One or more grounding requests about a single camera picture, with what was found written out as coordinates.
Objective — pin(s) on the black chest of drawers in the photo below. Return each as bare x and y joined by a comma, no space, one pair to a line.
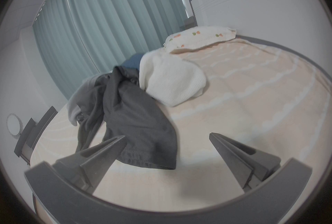
28,137

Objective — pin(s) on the blue-green curtain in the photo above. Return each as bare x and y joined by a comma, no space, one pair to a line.
57,49
124,10

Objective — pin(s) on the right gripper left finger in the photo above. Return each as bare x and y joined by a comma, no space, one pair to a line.
101,163

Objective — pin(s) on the bed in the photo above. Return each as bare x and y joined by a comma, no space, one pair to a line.
246,114

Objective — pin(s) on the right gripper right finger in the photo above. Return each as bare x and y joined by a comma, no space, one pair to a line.
234,163

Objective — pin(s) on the grey bedside table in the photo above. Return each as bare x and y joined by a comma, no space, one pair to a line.
188,23

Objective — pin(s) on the pile of clothes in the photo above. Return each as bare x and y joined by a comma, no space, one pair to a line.
171,80

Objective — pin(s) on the white printed pillow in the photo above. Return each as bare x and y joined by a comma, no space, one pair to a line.
199,37

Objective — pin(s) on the black T-shirt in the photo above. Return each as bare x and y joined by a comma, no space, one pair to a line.
134,119

